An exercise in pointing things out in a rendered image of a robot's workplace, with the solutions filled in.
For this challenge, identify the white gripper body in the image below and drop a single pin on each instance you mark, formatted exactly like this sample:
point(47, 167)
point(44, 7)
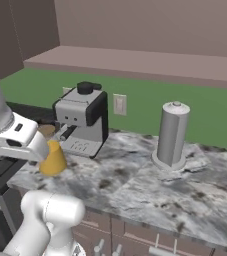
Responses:
point(40, 148)

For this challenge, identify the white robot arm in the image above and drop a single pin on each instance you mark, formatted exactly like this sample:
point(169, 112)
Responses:
point(48, 213)

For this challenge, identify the yellow cup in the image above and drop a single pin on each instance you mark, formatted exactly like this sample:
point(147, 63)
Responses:
point(53, 161)

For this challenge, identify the brown round mug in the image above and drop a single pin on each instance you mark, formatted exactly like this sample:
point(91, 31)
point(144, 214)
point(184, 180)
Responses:
point(46, 130)

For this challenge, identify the black hob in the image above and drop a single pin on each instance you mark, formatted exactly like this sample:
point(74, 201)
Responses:
point(1, 170)

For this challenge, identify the grey and black coffee machine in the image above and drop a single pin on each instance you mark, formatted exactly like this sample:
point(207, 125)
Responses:
point(85, 113)

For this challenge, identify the brown drawer front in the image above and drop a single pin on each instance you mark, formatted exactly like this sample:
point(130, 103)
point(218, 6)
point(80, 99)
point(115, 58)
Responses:
point(141, 238)
point(93, 226)

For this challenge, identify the grey paper towel holder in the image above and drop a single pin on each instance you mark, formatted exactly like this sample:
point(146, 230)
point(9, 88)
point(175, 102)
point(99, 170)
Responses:
point(171, 133)

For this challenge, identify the white wall outlet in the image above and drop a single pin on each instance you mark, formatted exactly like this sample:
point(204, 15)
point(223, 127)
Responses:
point(120, 104)
point(66, 90)

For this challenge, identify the dark brown wall cupboard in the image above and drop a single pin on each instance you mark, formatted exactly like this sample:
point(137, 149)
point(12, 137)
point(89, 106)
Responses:
point(15, 30)

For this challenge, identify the taupe wall cupboards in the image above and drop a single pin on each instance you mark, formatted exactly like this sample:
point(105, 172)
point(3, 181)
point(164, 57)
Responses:
point(145, 40)

